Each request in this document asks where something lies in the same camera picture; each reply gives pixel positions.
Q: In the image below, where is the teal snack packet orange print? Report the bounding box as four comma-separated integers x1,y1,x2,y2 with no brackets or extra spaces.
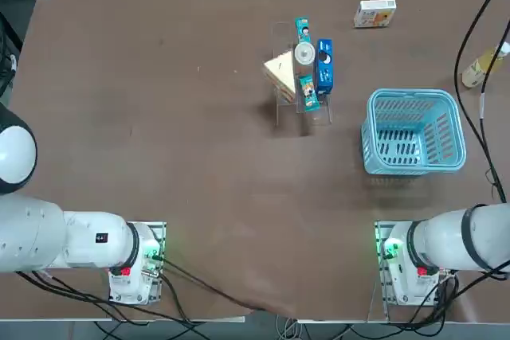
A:
298,74,320,113

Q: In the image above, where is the clear acrylic display shelf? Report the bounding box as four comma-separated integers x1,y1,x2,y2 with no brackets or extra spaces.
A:
272,20,334,138

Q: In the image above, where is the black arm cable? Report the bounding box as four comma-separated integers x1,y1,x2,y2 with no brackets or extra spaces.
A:
455,0,510,200

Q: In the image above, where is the triangular wrapped sandwich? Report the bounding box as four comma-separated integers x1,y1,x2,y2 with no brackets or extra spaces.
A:
262,49,298,104

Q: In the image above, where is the blue Oreo cookie box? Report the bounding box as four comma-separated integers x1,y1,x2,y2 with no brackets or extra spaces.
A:
314,38,335,94

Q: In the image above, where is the black cable white sleeve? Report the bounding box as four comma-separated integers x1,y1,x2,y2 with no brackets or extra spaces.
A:
477,21,510,197

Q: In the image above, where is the white orange carton box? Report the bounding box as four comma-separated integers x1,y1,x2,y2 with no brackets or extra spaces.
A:
353,0,398,29

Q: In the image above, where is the light blue plastic basket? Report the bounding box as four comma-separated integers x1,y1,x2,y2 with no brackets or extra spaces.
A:
360,88,467,176

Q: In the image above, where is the teal snack packet cartoon girl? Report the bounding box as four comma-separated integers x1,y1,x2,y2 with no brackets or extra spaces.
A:
294,17,312,43

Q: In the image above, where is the yellow drink bottle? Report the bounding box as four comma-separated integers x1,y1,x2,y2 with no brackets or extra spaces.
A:
461,41,510,88

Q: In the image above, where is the black base cable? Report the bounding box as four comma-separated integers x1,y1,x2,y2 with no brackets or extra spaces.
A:
159,258,268,313

